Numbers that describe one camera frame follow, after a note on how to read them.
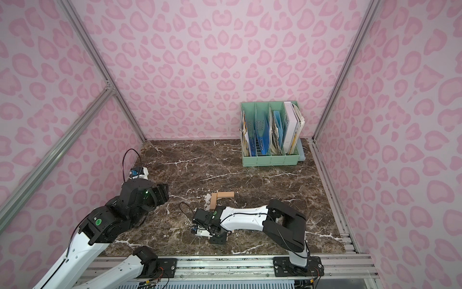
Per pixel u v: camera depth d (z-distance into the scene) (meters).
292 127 0.95
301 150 1.09
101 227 0.42
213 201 0.93
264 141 1.17
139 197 0.48
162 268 0.73
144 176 0.60
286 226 0.46
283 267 0.72
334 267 0.74
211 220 0.60
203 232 0.73
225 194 0.95
